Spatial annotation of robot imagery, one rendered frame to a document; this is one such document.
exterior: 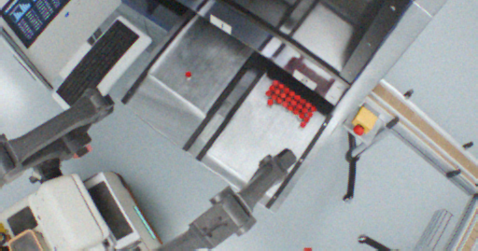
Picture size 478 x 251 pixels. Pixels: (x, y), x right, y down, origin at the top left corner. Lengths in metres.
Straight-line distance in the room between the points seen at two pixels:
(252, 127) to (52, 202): 0.83
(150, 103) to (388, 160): 1.49
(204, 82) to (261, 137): 0.27
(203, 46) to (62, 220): 0.92
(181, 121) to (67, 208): 0.67
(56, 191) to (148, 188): 1.39
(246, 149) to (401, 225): 1.33
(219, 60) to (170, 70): 0.18
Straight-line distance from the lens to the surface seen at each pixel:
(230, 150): 1.75
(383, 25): 1.15
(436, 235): 2.30
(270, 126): 1.78
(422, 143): 1.87
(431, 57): 3.14
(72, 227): 1.28
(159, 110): 1.79
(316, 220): 2.65
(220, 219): 1.11
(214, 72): 1.82
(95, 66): 1.96
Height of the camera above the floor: 2.60
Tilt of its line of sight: 75 degrees down
